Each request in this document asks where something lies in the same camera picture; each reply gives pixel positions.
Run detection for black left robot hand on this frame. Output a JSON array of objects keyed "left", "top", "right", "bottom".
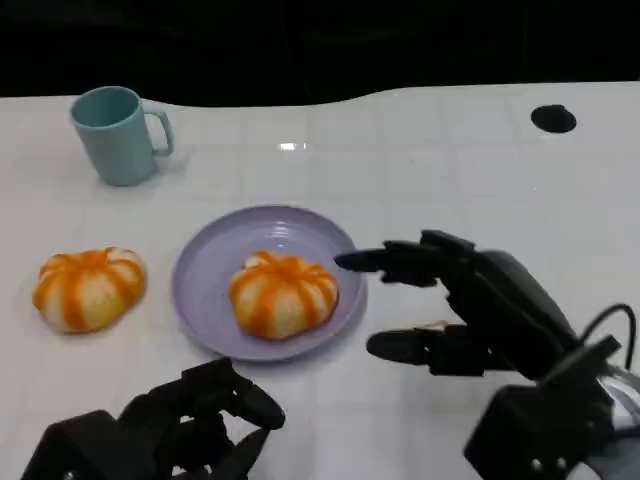
[{"left": 119, "top": 357, "right": 287, "bottom": 480}]

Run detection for black table grommet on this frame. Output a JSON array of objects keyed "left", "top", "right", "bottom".
[{"left": 530, "top": 104, "right": 578, "bottom": 133}]

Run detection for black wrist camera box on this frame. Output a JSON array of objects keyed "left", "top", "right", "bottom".
[
  {"left": 19, "top": 409, "right": 151, "bottom": 480},
  {"left": 463, "top": 334, "right": 624, "bottom": 480}
]

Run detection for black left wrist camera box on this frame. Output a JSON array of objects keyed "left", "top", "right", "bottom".
[{"left": 19, "top": 409, "right": 151, "bottom": 480}]

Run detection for orange and white bread roll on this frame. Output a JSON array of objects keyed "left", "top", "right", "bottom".
[
  {"left": 228, "top": 249, "right": 341, "bottom": 342},
  {"left": 32, "top": 245, "right": 148, "bottom": 335}
]

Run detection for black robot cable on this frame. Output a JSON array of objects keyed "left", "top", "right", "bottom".
[{"left": 579, "top": 302, "right": 639, "bottom": 372}]

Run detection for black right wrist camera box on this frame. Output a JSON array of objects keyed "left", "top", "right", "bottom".
[{"left": 463, "top": 334, "right": 624, "bottom": 480}]

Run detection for lilac plate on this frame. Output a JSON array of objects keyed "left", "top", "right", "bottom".
[{"left": 171, "top": 203, "right": 369, "bottom": 362}]

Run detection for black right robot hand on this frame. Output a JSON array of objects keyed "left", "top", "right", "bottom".
[{"left": 333, "top": 229, "right": 584, "bottom": 381}]

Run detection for pale green mug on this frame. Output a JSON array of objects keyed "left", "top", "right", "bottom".
[{"left": 68, "top": 85, "right": 175, "bottom": 188}]

